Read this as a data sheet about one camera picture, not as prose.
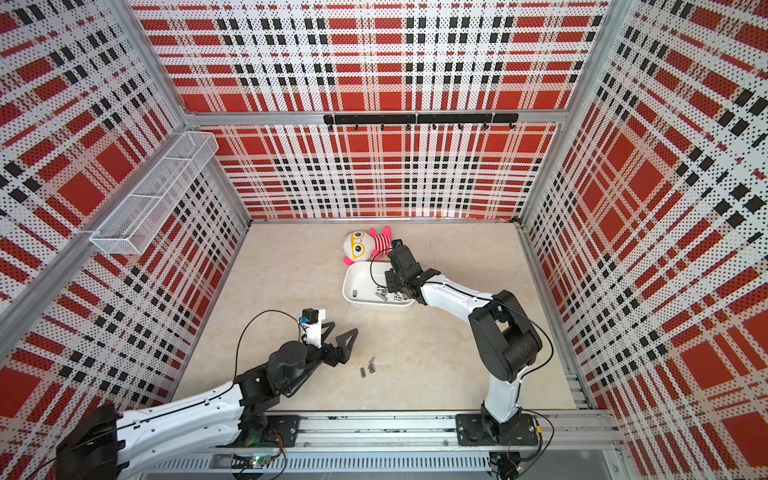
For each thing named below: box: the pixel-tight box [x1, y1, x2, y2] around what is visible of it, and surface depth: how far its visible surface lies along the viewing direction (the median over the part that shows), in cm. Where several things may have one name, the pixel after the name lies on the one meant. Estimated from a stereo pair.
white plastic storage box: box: [342, 261, 416, 312], surface depth 101 cm
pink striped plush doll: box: [342, 226, 393, 266], surface depth 108 cm
